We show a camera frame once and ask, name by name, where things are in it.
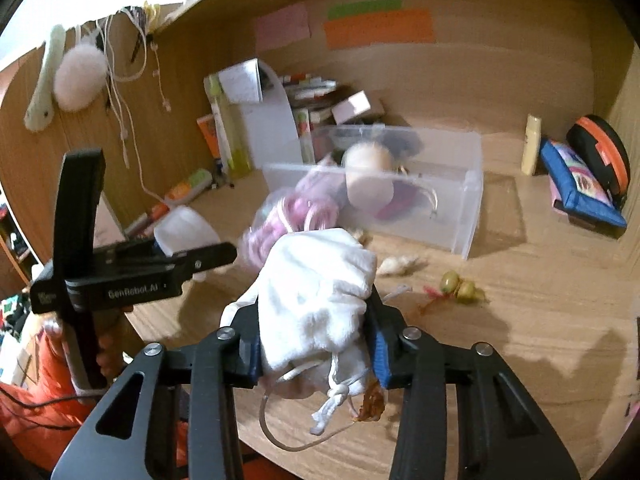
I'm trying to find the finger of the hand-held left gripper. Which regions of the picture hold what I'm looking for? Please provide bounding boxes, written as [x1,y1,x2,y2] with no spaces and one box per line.
[165,241,238,282]

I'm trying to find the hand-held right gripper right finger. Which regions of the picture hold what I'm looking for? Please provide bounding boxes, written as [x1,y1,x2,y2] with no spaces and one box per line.
[367,290,581,480]

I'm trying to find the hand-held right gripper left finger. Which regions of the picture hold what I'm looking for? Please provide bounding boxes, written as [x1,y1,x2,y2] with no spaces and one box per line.
[50,302,263,480]

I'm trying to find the white plastic cup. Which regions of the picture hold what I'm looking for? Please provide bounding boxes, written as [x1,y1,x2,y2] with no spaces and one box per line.
[153,205,222,282]

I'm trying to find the white drawstring pouch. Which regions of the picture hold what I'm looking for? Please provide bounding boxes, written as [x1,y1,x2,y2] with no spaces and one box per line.
[220,227,379,436]

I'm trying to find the clear plastic storage box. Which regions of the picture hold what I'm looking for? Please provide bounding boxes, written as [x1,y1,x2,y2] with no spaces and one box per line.
[262,125,484,261]

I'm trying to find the person's left forearm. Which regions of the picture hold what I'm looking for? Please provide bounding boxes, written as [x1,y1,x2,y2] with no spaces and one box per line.
[0,320,108,463]

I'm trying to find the wooden desktop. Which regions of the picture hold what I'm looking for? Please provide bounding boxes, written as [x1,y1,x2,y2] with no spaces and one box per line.
[120,157,640,480]

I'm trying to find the person's left hand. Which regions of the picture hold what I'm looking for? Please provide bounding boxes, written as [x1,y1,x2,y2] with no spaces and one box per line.
[95,329,129,379]

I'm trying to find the brown tassel charm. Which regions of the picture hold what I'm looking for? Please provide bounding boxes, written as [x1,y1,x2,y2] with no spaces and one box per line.
[349,379,389,424]

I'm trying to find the orange marker pen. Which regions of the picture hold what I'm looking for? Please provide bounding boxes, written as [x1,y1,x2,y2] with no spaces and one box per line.
[124,202,169,239]

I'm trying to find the green orange white marker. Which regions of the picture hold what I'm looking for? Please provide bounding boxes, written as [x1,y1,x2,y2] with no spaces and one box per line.
[164,168,214,207]

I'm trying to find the beige fluffy tuft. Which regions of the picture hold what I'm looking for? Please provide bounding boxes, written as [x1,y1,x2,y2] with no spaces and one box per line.
[375,255,429,277]

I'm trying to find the yellow-green gourd charm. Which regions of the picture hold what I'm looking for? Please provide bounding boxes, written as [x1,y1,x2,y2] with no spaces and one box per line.
[424,270,487,307]

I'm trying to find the orange booklet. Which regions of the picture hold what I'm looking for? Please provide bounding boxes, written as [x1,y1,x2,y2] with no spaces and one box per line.
[196,114,221,159]

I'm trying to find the yellow-green bottle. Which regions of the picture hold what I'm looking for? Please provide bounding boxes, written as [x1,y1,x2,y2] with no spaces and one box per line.
[207,74,252,179]

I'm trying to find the pale green plush strip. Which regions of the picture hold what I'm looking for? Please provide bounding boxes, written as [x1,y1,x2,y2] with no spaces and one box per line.
[23,24,66,134]

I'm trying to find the white fluffy pompom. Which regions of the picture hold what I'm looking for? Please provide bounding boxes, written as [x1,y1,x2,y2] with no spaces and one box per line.
[53,44,109,110]

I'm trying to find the dark purple cloth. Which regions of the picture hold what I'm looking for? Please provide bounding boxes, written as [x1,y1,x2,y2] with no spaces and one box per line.
[380,177,437,222]

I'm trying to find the beige round puff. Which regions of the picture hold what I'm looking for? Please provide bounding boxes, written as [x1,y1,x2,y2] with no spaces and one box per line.
[342,142,397,209]

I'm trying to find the stack of books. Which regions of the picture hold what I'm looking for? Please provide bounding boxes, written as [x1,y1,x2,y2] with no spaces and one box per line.
[279,73,352,162]

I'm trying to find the small cardboard box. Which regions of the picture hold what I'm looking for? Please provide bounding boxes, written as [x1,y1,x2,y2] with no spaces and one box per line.
[332,90,386,126]

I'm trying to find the pink sticky note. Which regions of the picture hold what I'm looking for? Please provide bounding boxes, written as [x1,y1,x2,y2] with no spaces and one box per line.
[253,2,312,52]

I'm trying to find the cream tube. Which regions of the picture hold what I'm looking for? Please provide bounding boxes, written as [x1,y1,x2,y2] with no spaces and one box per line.
[520,114,543,176]

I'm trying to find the blue zip pouch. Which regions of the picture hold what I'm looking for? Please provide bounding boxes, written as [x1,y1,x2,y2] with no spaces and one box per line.
[539,138,629,229]

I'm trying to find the orange sticky note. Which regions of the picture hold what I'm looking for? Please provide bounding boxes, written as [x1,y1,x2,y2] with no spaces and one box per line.
[323,8,435,51]

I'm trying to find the green sticky note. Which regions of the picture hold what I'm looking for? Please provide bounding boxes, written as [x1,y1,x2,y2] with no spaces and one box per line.
[327,0,404,19]

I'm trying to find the black and orange round case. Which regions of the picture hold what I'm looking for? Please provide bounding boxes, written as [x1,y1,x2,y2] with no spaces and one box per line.
[565,115,631,207]

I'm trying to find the bag of pink hair ties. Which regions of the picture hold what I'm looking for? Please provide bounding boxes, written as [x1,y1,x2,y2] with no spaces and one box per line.
[239,162,346,273]

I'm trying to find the white earphone cable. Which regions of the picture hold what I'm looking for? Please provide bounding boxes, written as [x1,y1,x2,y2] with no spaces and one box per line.
[98,6,172,202]

